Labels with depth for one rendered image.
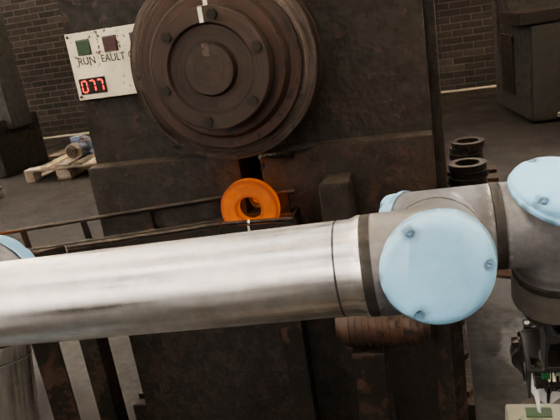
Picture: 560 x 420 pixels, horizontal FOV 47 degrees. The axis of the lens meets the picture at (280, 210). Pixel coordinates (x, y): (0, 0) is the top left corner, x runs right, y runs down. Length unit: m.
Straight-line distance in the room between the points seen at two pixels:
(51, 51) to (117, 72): 7.09
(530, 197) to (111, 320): 0.41
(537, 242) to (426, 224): 0.18
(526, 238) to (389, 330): 0.93
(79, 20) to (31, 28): 7.14
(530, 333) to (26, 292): 0.56
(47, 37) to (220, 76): 7.48
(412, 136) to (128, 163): 0.78
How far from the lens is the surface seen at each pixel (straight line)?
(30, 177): 6.44
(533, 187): 0.67
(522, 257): 0.68
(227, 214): 1.72
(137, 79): 1.69
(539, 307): 0.74
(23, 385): 0.91
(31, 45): 9.07
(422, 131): 1.70
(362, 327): 1.57
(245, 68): 1.51
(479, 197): 0.67
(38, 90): 9.12
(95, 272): 0.62
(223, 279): 0.56
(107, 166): 1.90
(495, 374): 2.27
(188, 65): 1.53
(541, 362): 0.81
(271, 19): 1.53
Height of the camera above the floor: 1.23
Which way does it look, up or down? 18 degrees down
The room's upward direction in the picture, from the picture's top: 9 degrees counter-clockwise
